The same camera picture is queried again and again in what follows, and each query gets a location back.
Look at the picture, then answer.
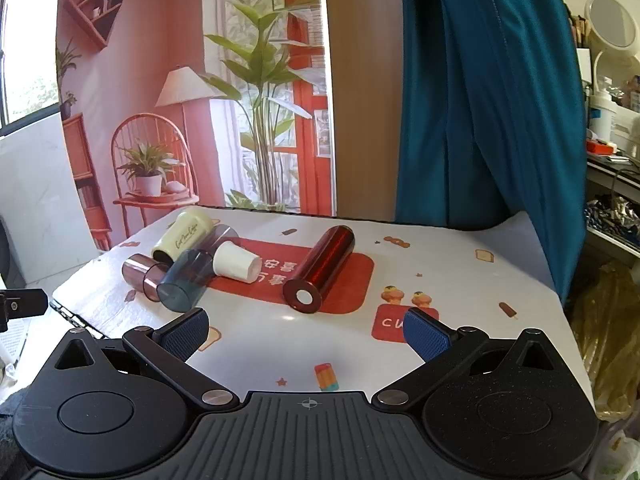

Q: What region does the cream yellow cup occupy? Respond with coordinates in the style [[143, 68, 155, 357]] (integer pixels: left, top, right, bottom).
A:
[[151, 209, 221, 265]]

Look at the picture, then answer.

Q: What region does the dark transparent cup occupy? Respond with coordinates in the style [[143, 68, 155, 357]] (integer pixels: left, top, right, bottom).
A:
[[156, 225, 242, 313]]

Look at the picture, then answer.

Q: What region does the printed tablecloth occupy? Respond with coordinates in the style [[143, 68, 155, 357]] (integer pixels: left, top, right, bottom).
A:
[[52, 205, 597, 412]]

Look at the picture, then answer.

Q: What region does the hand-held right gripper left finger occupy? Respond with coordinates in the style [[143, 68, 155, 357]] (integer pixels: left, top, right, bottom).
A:
[[54, 308, 241, 409]]

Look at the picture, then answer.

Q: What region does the blue curtain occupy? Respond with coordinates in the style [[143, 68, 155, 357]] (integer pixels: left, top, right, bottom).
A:
[[394, 0, 589, 307]]

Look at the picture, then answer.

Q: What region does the white plastic tub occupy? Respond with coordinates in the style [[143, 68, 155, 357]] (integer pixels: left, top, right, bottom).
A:
[[589, 94, 617, 142]]

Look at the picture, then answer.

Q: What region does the white shelf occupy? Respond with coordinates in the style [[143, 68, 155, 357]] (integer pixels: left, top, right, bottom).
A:
[[584, 152, 640, 261]]

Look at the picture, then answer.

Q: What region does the printed room backdrop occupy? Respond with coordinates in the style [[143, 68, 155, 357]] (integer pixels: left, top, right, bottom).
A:
[[55, 0, 337, 252]]

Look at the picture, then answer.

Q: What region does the red metallic cup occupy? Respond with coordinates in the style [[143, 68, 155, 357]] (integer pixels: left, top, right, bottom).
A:
[[282, 226, 356, 315]]

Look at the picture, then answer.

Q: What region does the pink translucent glass cup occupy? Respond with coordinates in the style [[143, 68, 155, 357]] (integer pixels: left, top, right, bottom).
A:
[[122, 254, 169, 304]]

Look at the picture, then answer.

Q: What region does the white paper cup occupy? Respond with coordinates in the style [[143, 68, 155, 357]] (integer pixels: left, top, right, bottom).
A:
[[212, 242, 262, 284]]

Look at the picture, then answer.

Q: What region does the white plastic bag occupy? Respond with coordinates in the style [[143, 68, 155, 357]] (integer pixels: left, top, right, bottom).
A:
[[596, 427, 640, 480]]

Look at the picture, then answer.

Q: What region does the yellow plastic bag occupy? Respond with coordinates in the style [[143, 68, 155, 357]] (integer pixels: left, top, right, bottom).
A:
[[567, 259, 640, 422]]

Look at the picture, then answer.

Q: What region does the round white mirror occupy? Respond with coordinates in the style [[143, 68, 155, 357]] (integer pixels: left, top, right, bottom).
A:
[[584, 0, 635, 86]]

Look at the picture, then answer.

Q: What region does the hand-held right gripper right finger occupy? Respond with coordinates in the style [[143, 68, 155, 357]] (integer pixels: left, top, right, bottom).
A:
[[371, 307, 557, 407]]

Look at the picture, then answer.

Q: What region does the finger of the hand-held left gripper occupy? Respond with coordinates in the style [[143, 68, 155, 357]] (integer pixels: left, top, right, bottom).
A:
[[0, 288, 50, 332]]

